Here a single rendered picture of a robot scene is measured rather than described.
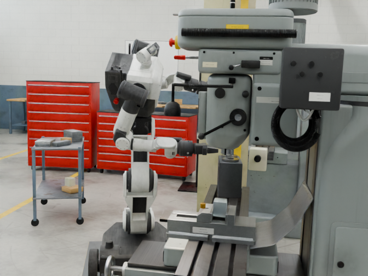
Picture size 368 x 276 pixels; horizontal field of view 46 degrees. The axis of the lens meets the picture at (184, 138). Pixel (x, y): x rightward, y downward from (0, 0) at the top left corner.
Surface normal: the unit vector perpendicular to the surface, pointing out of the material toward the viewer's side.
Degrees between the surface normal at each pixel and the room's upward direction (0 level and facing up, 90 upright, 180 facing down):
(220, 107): 90
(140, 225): 112
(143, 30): 90
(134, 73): 34
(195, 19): 90
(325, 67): 90
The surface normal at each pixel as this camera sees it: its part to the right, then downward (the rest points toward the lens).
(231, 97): -0.16, 0.14
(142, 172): 0.13, -0.36
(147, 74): 0.10, -0.73
